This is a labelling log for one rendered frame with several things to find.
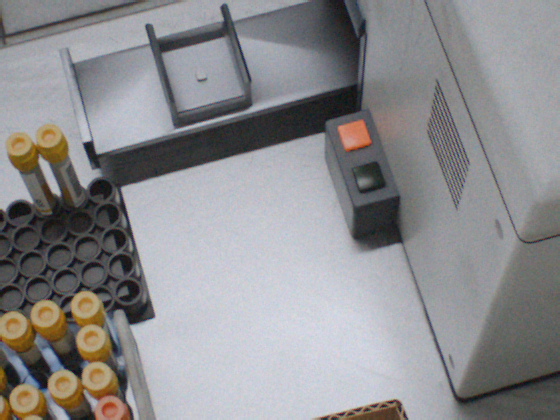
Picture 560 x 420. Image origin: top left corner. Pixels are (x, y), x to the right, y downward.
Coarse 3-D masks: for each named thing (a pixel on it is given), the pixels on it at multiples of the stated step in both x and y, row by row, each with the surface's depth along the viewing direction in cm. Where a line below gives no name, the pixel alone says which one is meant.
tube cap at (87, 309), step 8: (80, 296) 68; (88, 296) 68; (96, 296) 68; (72, 304) 68; (80, 304) 68; (88, 304) 68; (96, 304) 68; (72, 312) 68; (80, 312) 68; (88, 312) 68; (96, 312) 68; (104, 312) 69; (80, 320) 68; (88, 320) 68; (96, 320) 68; (80, 328) 69
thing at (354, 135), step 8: (360, 120) 79; (344, 128) 79; (352, 128) 79; (360, 128) 79; (344, 136) 78; (352, 136) 78; (360, 136) 78; (368, 136) 78; (344, 144) 78; (352, 144) 78; (360, 144) 78; (368, 144) 78
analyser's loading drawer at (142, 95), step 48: (336, 0) 84; (144, 48) 83; (192, 48) 83; (240, 48) 79; (288, 48) 83; (336, 48) 82; (96, 96) 82; (144, 96) 81; (192, 96) 81; (240, 96) 80; (288, 96) 81; (96, 144) 80; (144, 144) 81
